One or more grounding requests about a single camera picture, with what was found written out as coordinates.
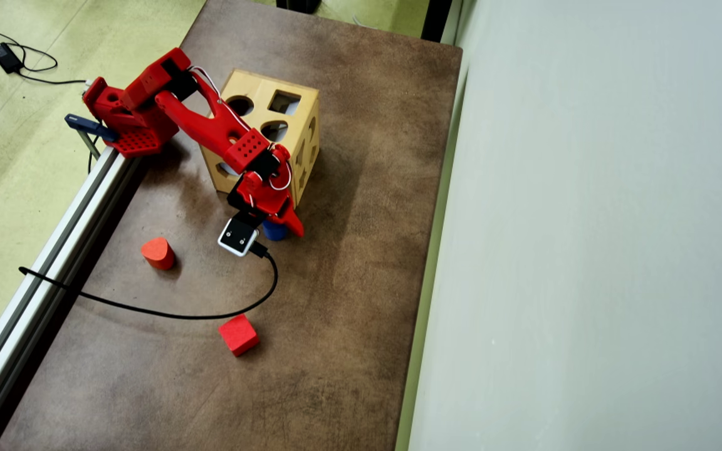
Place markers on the black power adapter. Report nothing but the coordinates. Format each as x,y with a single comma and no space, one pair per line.
5,56

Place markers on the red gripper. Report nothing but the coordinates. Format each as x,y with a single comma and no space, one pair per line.
281,210

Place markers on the orange teardrop block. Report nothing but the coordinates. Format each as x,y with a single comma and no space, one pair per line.
157,252

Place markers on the red cube block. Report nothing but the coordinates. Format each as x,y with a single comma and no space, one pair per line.
238,334

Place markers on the blue cylinder block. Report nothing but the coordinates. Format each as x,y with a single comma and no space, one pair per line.
273,233

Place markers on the wooden shape sorter box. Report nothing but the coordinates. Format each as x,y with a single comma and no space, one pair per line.
301,125

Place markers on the blue table clamp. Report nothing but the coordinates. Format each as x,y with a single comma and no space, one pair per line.
88,126

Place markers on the dark vertical post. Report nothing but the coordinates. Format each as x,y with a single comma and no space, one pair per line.
436,19

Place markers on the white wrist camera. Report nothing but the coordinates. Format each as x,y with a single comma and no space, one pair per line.
237,236

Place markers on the aluminium profile rail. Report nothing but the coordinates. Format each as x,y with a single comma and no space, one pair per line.
41,294

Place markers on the red robot arm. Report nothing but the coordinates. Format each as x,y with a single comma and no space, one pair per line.
210,128

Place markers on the black object at table end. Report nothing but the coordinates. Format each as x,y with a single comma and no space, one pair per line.
298,5

